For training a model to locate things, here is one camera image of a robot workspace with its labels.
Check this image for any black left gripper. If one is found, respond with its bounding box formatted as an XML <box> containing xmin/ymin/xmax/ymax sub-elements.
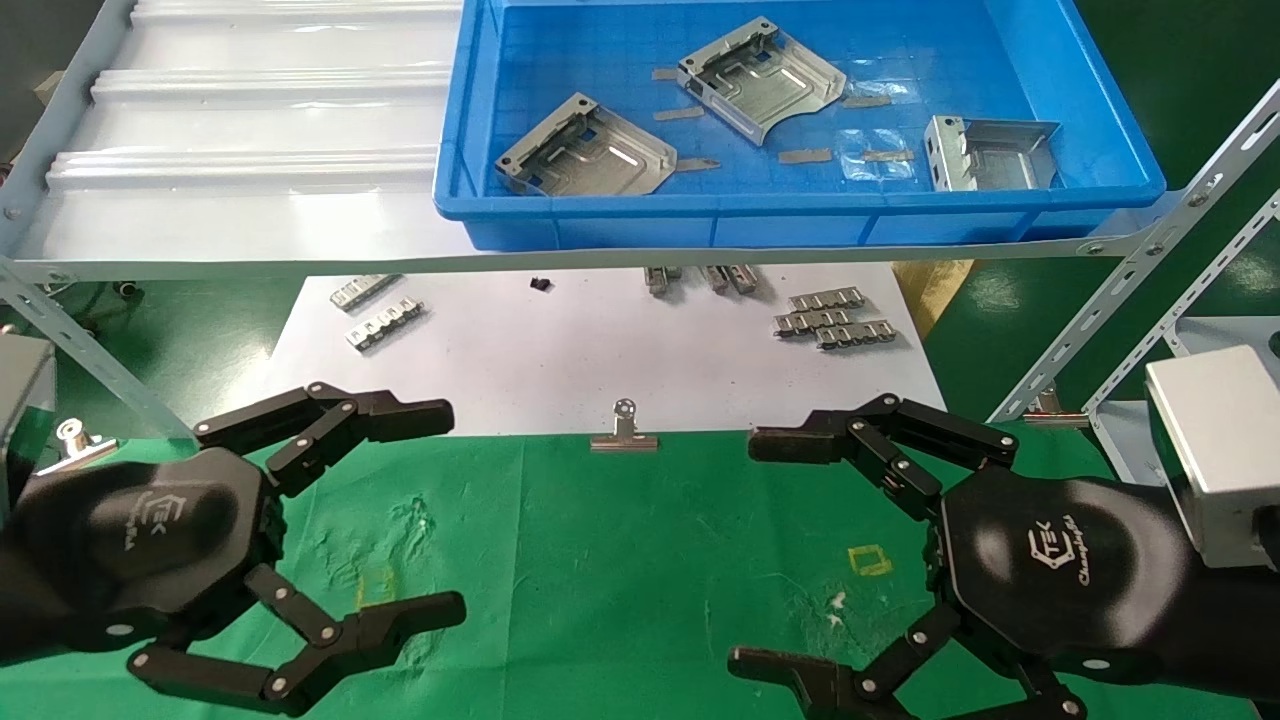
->
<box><xmin>18</xmin><ymin>381</ymin><xmax>469</xmax><ymax>719</ymax></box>

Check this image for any light grey metal platform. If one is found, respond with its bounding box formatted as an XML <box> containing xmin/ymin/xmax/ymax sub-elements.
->
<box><xmin>1085</xmin><ymin>315</ymin><xmax>1280</xmax><ymax>487</ymax></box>

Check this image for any grey slotted metal shelf frame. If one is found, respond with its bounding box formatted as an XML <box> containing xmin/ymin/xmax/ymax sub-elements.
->
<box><xmin>0</xmin><ymin>0</ymin><xmax>1280</xmax><ymax>451</ymax></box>

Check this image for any white paper sheet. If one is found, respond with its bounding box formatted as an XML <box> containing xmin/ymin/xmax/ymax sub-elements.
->
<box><xmin>262</xmin><ymin>262</ymin><xmax>952</xmax><ymax>438</ymax></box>

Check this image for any bent sheet metal bracket part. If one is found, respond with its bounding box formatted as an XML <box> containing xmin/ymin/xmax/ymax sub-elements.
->
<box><xmin>677</xmin><ymin>17</ymin><xmax>847</xmax><ymax>147</ymax></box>
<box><xmin>494</xmin><ymin>92</ymin><xmax>678</xmax><ymax>198</ymax></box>
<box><xmin>922</xmin><ymin>115</ymin><xmax>1062</xmax><ymax>192</ymax></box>

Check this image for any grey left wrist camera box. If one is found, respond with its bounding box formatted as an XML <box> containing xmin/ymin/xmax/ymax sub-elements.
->
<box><xmin>0</xmin><ymin>334</ymin><xmax>57</xmax><ymax>511</ymax></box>

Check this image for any blue plastic bin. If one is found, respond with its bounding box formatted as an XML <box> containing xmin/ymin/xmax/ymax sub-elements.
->
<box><xmin>432</xmin><ymin>0</ymin><xmax>1168</xmax><ymax>252</ymax></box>

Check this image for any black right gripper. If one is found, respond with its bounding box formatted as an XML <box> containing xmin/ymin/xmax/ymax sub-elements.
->
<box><xmin>727</xmin><ymin>392</ymin><xmax>1197</xmax><ymax>720</ymax></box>

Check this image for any white corrugated shelf board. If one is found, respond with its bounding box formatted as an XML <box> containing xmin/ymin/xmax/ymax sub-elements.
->
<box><xmin>14</xmin><ymin>0</ymin><xmax>1151</xmax><ymax>267</ymax></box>

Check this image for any clear plastic film patch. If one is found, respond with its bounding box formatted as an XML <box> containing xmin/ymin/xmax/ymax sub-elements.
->
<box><xmin>835</xmin><ymin>122</ymin><xmax>923</xmax><ymax>183</ymax></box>

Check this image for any green table mat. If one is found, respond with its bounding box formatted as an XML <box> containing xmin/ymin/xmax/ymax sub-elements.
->
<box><xmin>0</xmin><ymin>428</ymin><xmax>1263</xmax><ymax>720</ymax></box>

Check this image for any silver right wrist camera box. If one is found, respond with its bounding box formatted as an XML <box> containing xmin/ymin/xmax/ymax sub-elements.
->
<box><xmin>1144</xmin><ymin>345</ymin><xmax>1280</xmax><ymax>571</ymax></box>

